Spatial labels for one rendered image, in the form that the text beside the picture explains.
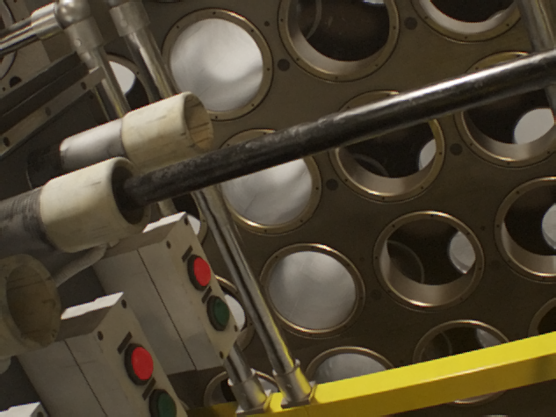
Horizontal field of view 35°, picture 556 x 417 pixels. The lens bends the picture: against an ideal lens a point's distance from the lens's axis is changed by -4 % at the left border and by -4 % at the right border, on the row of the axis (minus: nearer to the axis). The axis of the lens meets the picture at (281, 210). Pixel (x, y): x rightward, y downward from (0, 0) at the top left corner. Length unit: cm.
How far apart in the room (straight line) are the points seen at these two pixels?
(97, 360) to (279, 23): 125
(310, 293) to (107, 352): 158
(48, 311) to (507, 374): 73
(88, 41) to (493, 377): 67
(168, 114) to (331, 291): 154
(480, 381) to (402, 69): 87
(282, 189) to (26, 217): 156
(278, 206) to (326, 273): 33
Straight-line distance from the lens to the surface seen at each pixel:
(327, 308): 228
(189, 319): 94
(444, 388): 123
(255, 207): 216
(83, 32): 115
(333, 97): 195
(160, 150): 87
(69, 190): 73
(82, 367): 79
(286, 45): 193
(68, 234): 74
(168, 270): 92
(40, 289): 62
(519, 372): 121
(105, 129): 91
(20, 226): 76
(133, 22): 112
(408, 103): 64
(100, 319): 79
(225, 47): 235
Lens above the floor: 103
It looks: 18 degrees down
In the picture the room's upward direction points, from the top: 23 degrees counter-clockwise
